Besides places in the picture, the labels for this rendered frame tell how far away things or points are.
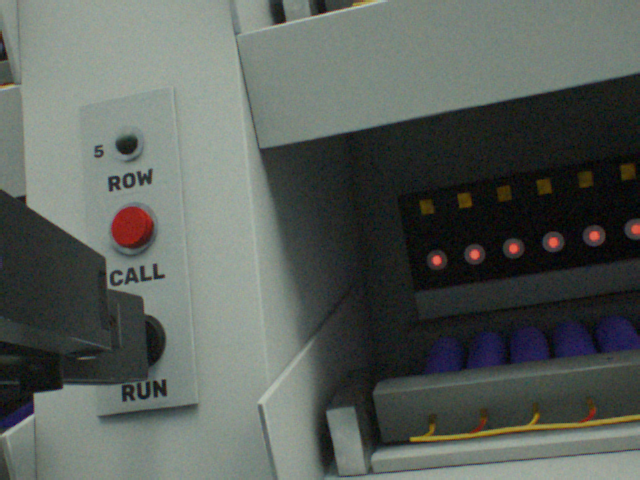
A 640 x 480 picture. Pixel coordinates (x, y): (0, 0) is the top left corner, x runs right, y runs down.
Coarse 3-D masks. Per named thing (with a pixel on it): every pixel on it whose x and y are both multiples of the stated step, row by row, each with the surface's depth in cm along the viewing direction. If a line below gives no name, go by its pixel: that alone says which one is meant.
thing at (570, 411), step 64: (448, 192) 45; (512, 192) 44; (576, 192) 43; (448, 256) 45; (512, 256) 44; (576, 256) 44; (448, 320) 45; (512, 320) 42; (576, 320) 42; (320, 384) 35; (384, 384) 36; (448, 384) 34; (512, 384) 33; (576, 384) 33; (320, 448) 33; (384, 448) 35; (448, 448) 32; (512, 448) 31; (576, 448) 31
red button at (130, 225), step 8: (128, 208) 32; (136, 208) 32; (120, 216) 32; (128, 216) 31; (136, 216) 31; (144, 216) 31; (112, 224) 32; (120, 224) 31; (128, 224) 31; (136, 224) 31; (144, 224) 31; (112, 232) 32; (120, 232) 31; (128, 232) 31; (136, 232) 31; (144, 232) 31; (120, 240) 31; (128, 240) 31; (136, 240) 31; (144, 240) 31
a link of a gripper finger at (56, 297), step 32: (0, 192) 15; (0, 224) 15; (32, 224) 17; (0, 256) 15; (32, 256) 16; (64, 256) 18; (96, 256) 21; (0, 288) 15; (32, 288) 16; (64, 288) 18; (96, 288) 20; (0, 320) 15; (32, 320) 16; (64, 320) 18; (96, 320) 20; (64, 352) 21; (96, 352) 21
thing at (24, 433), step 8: (32, 416) 32; (24, 424) 31; (32, 424) 32; (8, 432) 30; (16, 432) 31; (24, 432) 31; (32, 432) 31; (8, 440) 30; (16, 440) 30; (24, 440) 31; (32, 440) 31; (8, 448) 30; (16, 448) 30; (24, 448) 31; (32, 448) 31; (8, 456) 30; (16, 456) 30; (24, 456) 31; (32, 456) 31; (8, 464) 30; (16, 464) 30; (24, 464) 31; (32, 464) 31; (16, 472) 30; (24, 472) 31; (32, 472) 31
